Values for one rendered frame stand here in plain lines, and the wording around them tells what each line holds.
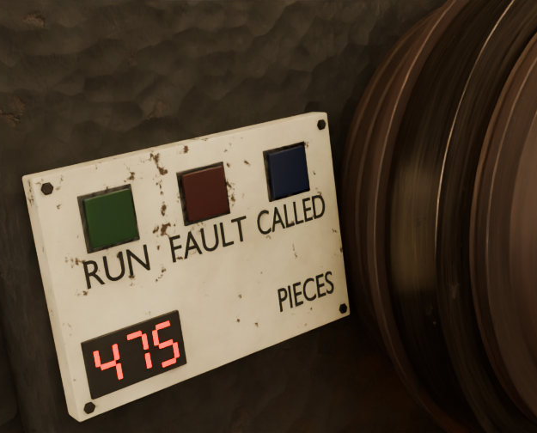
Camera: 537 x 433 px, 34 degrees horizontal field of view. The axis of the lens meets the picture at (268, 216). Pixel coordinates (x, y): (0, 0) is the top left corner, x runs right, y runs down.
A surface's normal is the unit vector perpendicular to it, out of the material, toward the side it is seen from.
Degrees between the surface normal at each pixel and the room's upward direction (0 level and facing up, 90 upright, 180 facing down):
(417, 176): 71
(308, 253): 90
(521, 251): 86
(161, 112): 90
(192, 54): 90
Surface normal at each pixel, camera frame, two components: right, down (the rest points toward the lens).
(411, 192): -0.80, -0.05
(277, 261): 0.58, 0.11
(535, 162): -0.43, -0.15
